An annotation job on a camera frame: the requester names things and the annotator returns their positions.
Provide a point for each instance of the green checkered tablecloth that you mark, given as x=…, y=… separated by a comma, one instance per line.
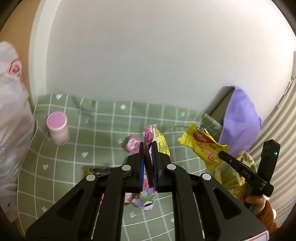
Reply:
x=99, y=131

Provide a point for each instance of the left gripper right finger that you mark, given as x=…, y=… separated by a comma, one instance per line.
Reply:
x=203, y=209

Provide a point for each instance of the black camera box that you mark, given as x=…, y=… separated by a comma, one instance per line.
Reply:
x=269, y=158

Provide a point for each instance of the brown fuzzy sleeve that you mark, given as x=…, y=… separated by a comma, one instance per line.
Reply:
x=266, y=217

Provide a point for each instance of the right hand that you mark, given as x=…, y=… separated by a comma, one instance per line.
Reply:
x=258, y=202

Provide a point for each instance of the pink cylindrical jar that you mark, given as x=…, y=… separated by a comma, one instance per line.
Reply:
x=57, y=127

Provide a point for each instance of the white plastic bag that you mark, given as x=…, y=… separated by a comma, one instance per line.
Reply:
x=17, y=127

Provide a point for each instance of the dark red foil packet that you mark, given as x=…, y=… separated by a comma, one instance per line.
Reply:
x=98, y=171

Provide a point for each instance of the colourful cartoon wrapper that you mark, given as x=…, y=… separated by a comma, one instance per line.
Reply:
x=145, y=200

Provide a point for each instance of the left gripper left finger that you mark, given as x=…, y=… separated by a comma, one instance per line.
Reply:
x=93, y=209

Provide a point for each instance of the yellow trash bag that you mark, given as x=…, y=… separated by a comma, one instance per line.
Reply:
x=230, y=179

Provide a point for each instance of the purple pillow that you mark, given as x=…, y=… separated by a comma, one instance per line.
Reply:
x=241, y=123

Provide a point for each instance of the yellow biscuit wrapper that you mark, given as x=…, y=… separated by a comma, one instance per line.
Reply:
x=203, y=145

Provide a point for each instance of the pink sachet wrapper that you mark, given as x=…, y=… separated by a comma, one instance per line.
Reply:
x=161, y=141

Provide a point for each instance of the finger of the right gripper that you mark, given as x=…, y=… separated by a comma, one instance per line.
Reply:
x=237, y=165

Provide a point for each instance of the beige curtain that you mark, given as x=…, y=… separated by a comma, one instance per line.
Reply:
x=280, y=126

